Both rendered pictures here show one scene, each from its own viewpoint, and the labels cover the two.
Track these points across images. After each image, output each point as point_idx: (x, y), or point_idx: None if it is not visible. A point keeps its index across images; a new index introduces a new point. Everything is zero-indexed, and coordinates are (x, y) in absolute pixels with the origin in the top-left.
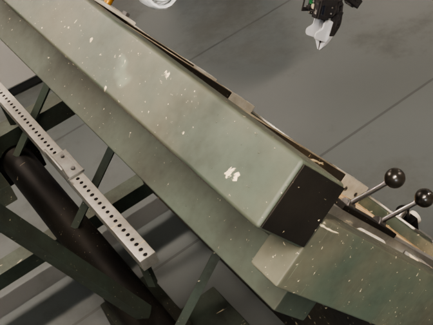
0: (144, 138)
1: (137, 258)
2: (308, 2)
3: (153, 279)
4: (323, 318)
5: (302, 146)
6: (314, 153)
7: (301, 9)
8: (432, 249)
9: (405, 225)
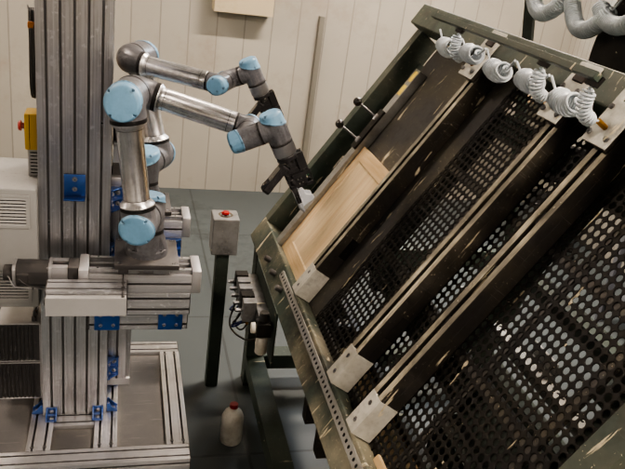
0: None
1: None
2: (306, 179)
3: None
4: None
5: (344, 232)
6: (333, 246)
7: (313, 180)
8: (285, 260)
9: (287, 271)
